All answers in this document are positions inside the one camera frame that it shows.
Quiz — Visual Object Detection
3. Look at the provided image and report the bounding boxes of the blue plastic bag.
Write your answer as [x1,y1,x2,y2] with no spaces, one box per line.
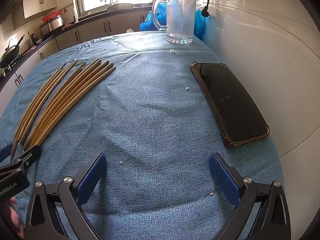
[139,2,206,42]

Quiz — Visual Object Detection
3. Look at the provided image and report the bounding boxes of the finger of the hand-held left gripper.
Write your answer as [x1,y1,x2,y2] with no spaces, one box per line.
[0,144,42,179]
[0,144,13,163]

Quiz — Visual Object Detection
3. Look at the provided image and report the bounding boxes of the steel pot with red lid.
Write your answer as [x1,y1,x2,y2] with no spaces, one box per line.
[40,10,63,36]

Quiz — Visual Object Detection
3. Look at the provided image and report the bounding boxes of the metal sink basin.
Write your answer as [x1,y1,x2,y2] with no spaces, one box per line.
[107,3,135,12]

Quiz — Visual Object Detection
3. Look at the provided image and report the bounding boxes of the white cabinets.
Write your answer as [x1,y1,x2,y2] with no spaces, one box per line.
[11,0,59,29]
[0,11,153,110]

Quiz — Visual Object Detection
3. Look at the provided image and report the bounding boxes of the person's left hand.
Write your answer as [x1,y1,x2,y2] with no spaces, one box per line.
[1,197,25,239]

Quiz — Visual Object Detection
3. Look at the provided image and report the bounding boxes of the clear glass mug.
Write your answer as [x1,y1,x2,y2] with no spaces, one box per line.
[151,0,196,44]

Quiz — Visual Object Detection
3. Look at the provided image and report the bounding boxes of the black kitchen countertop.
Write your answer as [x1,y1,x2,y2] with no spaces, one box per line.
[0,5,154,90]

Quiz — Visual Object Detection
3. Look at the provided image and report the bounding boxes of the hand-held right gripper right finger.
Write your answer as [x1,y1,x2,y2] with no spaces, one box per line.
[209,152,292,240]

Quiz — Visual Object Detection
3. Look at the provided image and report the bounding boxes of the white upper cabinets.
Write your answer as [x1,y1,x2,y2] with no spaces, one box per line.
[11,0,59,29]

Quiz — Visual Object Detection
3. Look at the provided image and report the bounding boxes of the blue tablecloth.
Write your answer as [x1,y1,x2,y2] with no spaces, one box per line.
[0,31,285,240]

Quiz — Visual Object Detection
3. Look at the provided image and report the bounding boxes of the bunch of wooden chopsticks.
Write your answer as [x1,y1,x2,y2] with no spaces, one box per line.
[10,59,117,157]

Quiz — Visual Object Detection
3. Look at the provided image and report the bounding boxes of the steel kettle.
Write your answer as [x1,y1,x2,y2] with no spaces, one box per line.
[29,33,42,46]

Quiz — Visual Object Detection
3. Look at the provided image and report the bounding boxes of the black wok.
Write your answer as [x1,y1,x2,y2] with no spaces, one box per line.
[0,34,25,68]

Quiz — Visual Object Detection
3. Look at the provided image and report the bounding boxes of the black gas stove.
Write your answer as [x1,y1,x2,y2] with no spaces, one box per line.
[0,55,22,79]

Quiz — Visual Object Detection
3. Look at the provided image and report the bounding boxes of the black phone in brown case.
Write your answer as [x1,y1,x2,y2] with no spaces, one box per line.
[190,62,270,148]

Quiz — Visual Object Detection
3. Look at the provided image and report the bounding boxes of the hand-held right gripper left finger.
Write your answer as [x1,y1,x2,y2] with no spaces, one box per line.
[25,152,108,240]

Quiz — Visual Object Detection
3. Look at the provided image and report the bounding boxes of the white lower cabinets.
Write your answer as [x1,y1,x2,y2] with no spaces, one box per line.
[0,11,153,110]

